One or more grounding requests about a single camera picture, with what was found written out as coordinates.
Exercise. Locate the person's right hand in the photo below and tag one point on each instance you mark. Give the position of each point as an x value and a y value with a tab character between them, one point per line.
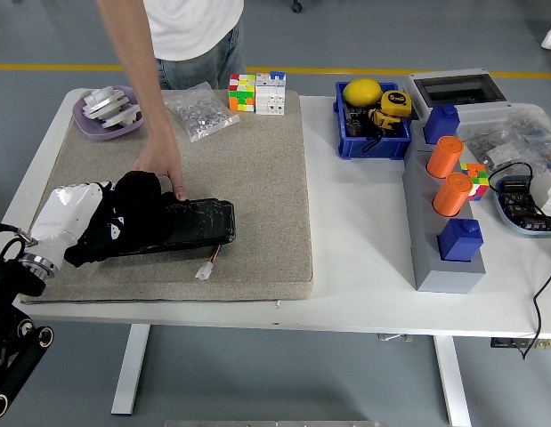
161	153

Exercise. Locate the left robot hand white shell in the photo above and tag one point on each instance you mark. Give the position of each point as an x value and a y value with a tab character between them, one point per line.
63	213

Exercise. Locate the black rag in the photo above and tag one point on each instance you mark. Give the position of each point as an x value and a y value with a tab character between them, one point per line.
137	191

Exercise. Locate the black glossy panel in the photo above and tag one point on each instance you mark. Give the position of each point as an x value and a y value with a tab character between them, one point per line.
204	222

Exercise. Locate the person's right forearm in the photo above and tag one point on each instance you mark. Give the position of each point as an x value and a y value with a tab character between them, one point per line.
143	80

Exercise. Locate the clear bag of screws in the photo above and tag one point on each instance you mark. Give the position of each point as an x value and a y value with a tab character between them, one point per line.
201	115

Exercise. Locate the purple tray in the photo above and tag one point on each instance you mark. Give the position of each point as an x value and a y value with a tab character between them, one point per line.
90	129

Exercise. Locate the grey-brown mat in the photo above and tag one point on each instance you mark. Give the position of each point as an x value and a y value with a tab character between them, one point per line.
239	178

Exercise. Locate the large colourful puzzle cube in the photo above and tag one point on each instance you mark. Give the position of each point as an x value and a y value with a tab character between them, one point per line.
242	93

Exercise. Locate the white table leg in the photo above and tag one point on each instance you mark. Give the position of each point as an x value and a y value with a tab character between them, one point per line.
130	369
453	382

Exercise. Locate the brown electronic component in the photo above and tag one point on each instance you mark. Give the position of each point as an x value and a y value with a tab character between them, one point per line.
357	124

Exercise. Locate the black chair caster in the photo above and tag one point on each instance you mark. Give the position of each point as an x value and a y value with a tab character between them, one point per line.
296	5

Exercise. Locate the yellow ball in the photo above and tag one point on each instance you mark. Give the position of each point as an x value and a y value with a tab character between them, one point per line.
363	91

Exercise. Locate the blue plastic bin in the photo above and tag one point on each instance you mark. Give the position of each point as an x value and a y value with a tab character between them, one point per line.
377	149

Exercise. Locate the yellow and black tool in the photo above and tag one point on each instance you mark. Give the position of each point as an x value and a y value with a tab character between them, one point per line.
385	120

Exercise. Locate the yellow tape measure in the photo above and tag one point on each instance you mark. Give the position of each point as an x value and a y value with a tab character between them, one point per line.
397	102

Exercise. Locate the grey block holder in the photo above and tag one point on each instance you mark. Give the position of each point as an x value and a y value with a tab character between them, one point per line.
424	249

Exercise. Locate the blue square block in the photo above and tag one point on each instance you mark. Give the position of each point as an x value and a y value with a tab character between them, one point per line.
442	124
460	242

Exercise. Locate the orange cylinder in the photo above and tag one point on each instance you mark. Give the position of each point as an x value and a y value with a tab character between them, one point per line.
452	195
445	158

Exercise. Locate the small colourful puzzle cube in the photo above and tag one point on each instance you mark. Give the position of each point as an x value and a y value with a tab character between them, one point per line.
477	180

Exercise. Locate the clear parts bag white label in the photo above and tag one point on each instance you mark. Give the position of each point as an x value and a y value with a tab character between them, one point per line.
495	147

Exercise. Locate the blue-grey tray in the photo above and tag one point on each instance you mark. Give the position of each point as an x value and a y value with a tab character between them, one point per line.
508	220

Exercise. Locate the black circuit boards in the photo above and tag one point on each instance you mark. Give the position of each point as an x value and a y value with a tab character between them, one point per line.
520	207

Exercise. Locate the clear bag of small parts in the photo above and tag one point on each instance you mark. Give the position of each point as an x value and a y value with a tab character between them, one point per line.
537	129

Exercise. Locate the black control box under table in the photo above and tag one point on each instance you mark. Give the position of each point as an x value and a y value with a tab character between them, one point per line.
506	343

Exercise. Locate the white plastic bracket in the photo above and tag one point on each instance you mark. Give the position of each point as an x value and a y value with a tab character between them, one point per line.
103	100
121	118

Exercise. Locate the white circuit breaker blue switch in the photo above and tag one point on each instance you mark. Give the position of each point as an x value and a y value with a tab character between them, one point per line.
271	95

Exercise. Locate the metal bracket under table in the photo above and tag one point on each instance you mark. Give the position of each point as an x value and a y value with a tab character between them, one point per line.
394	337

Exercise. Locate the grey enclosure box clear lid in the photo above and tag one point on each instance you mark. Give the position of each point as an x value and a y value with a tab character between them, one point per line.
480	113

